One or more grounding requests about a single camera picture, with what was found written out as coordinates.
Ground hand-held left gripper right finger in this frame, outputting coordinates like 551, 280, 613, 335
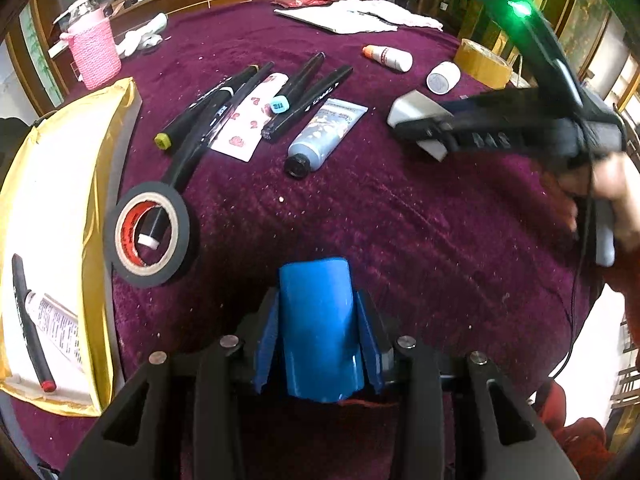
356, 290, 582, 480

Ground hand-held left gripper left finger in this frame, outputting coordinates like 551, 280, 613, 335
59, 287, 282, 480

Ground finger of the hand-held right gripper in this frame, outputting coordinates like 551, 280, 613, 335
392, 114, 555, 154
435, 86, 551, 122

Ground blue plastic cylinder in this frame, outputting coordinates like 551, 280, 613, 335
278, 257, 364, 404

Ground small white box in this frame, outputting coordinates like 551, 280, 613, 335
387, 89, 453, 162

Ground black marker white print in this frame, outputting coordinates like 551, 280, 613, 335
261, 64, 354, 144

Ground black marker white ends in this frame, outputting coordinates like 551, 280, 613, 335
137, 61, 276, 251

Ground gold satin lined box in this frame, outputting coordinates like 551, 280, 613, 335
0, 77, 143, 418

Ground person's right forearm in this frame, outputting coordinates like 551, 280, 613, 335
600, 252, 640, 313

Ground person's right hand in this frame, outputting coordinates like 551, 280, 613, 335
542, 152, 640, 261

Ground brown packing tape roll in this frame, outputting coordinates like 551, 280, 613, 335
454, 38, 513, 90

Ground gold framed glass panel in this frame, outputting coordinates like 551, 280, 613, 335
520, 0, 640, 111

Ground white pill bottle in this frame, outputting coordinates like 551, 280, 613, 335
426, 61, 462, 95

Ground white orange-capped correction bottle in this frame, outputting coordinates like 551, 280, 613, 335
362, 45, 414, 72

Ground purple velvet tablecloth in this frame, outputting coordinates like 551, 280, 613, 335
0, 0, 608, 480

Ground white folded cloth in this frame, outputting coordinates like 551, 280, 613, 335
350, 0, 445, 31

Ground black tape roll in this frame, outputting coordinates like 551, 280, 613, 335
103, 182, 192, 288

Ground grey-blue hand cream tube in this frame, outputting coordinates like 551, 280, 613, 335
284, 100, 369, 178

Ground black marker light-blue cap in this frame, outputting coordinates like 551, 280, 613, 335
269, 51, 326, 116

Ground white printed tube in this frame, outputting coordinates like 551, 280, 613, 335
25, 292, 83, 373

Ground white red-heart sticker sheet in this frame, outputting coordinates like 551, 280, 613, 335
207, 72, 291, 163

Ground person's red clothing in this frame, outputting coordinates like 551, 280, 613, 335
532, 380, 618, 480

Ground black marker red tip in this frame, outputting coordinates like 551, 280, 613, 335
11, 253, 57, 393

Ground black marker yellow ends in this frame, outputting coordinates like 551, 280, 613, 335
154, 64, 261, 151

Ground black leather chair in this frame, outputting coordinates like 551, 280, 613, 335
0, 116, 33, 186

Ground white sock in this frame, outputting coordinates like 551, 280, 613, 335
116, 12, 168, 57

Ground pink knitted cup holder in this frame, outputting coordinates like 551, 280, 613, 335
52, 0, 123, 91

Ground bamboo print panel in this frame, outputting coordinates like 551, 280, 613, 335
19, 7, 53, 96

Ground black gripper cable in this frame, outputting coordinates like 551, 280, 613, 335
549, 180, 598, 378

